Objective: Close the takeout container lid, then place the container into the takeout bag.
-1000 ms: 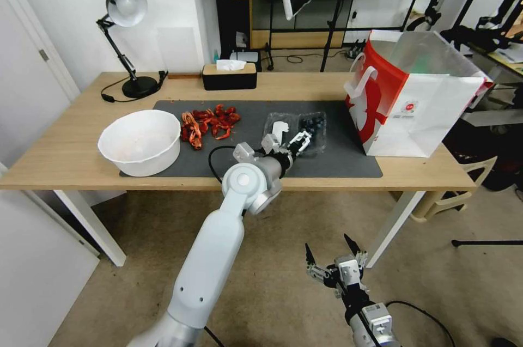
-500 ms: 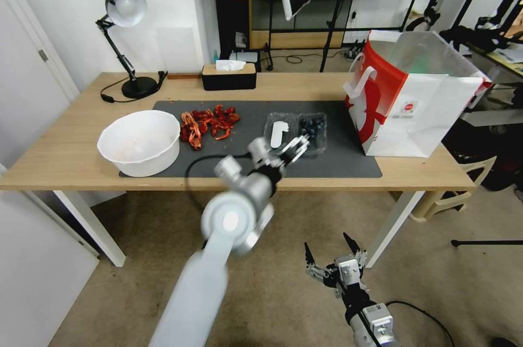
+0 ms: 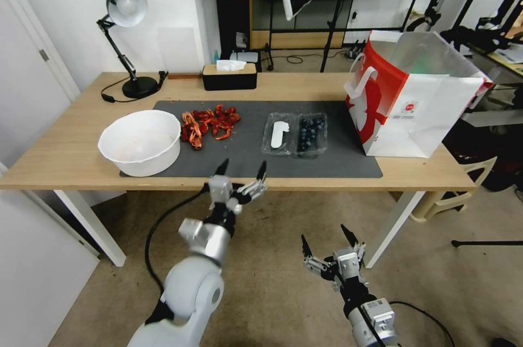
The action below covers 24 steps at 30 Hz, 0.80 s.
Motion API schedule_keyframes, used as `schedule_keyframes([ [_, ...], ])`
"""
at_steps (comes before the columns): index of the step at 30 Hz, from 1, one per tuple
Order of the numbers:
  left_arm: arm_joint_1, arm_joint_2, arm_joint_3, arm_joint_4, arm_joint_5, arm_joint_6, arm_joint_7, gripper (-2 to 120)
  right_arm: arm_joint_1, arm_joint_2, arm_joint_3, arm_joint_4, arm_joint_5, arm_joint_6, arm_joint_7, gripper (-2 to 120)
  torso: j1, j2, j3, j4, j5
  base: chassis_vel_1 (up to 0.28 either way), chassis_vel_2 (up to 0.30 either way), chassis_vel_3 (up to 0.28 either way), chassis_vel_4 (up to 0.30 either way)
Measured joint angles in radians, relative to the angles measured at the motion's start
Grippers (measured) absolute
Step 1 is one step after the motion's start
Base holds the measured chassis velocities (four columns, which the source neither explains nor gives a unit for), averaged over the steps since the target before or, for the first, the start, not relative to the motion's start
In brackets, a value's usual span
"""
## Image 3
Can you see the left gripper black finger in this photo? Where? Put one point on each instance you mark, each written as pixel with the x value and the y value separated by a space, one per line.
pixel 255 188
pixel 223 168

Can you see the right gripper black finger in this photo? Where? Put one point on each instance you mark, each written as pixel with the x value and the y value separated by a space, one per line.
pixel 354 245
pixel 315 265

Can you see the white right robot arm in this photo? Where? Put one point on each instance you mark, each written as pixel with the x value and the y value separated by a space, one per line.
pixel 374 324

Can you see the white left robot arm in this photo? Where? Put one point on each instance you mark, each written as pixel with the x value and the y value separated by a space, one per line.
pixel 192 294

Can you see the white label in container lid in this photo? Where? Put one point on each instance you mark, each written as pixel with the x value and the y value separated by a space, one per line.
pixel 279 134

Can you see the clear plastic takeout container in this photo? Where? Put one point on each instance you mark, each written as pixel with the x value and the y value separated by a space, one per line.
pixel 294 134

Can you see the black tissue box wooden lid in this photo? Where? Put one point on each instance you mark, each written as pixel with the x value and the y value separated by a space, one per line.
pixel 229 79

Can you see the red and white takeout bag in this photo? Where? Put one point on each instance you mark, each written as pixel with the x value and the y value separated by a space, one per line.
pixel 412 118

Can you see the dark grey desk mat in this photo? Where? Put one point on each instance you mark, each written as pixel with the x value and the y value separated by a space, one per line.
pixel 253 165

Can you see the red crayfish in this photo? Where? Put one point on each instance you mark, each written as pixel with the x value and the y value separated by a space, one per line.
pixel 220 130
pixel 192 132
pixel 224 110
pixel 202 114
pixel 233 119

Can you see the heap of blueberries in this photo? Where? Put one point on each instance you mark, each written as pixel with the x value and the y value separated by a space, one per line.
pixel 311 132

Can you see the white plastic bowl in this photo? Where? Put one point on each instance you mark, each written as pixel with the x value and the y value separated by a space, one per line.
pixel 139 147

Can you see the white tissue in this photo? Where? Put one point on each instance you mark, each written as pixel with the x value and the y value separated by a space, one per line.
pixel 231 65

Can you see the beige plastic stool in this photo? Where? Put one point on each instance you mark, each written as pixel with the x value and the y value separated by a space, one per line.
pixel 453 196

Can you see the white router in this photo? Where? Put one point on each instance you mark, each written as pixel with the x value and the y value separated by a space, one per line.
pixel 244 56

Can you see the black stand leg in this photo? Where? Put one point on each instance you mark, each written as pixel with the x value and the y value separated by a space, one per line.
pixel 486 243

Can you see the wooden table with white legs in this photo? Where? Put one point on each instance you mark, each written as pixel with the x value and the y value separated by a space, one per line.
pixel 57 147

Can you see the power strip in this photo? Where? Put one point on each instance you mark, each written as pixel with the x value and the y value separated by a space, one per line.
pixel 354 53

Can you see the black desk lamp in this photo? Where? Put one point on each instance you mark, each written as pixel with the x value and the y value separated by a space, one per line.
pixel 126 8

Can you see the black light stand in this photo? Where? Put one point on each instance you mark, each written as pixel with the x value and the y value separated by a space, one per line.
pixel 337 16

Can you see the silver door hinge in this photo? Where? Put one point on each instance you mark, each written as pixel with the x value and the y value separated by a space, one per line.
pixel 44 55

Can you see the black tripod rig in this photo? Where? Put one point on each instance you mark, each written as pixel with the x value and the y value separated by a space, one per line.
pixel 474 32

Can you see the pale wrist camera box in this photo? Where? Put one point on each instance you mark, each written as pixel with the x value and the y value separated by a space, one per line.
pixel 221 188
pixel 347 264

